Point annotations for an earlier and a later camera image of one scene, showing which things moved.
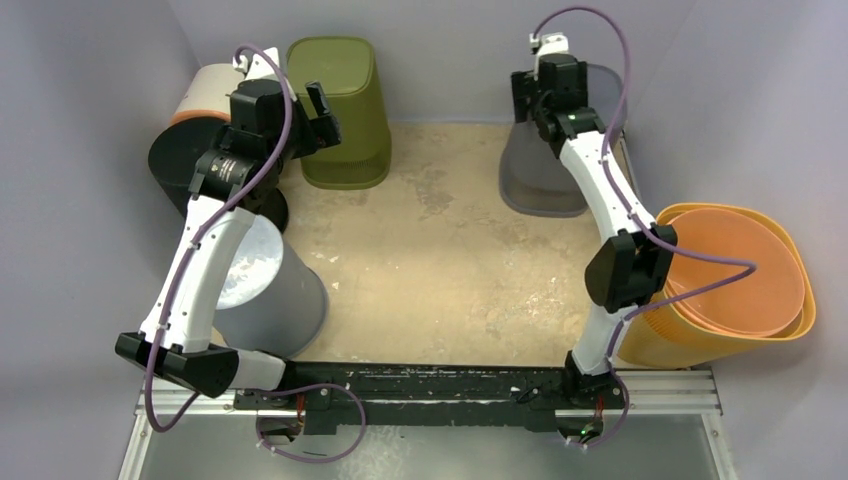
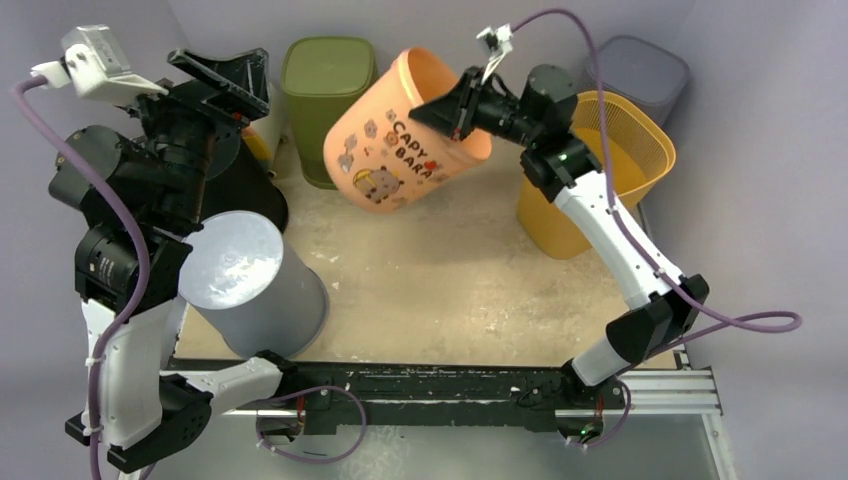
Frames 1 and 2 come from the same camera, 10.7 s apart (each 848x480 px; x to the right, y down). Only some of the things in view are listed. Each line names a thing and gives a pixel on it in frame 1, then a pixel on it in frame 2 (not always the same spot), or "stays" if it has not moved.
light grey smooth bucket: x=268 y=297 stays
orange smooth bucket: x=766 y=303 -> x=386 y=159
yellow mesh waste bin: x=664 y=336 -> x=640 y=149
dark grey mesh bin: x=533 y=178 -> x=641 y=73
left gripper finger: x=326 y=128 -> x=244 y=79
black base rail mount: x=458 y=396 stays
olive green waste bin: x=345 y=69 stays
